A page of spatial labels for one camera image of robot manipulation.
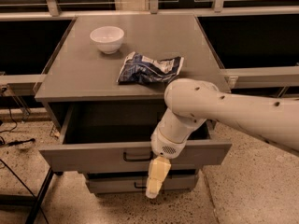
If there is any grey top drawer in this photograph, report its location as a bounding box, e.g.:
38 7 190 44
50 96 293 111
38 102 233 174

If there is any white ceramic bowl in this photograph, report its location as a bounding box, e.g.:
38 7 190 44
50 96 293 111
90 26 124 54

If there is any black cable on floor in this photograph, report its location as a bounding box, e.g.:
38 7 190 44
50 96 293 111
0 87 36 147

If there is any grey drawer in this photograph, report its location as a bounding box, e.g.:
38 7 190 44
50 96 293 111
85 169 199 194
38 102 233 174

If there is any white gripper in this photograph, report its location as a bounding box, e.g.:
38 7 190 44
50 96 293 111
146 127 186 199

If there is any metal window railing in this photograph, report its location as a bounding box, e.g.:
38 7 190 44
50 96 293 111
0 0 299 98

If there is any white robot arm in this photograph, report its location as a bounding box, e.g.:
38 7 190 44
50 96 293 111
146 78 299 199

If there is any grey drawer cabinet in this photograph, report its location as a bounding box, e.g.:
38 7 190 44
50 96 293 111
34 14 232 198

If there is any grey bottom drawer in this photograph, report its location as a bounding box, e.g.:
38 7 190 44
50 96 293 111
85 169 199 194

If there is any crumpled blue chip bag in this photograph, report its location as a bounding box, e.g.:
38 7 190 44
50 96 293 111
117 52 184 84

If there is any black metal stand leg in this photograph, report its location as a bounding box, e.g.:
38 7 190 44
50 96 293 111
0 166 64 224

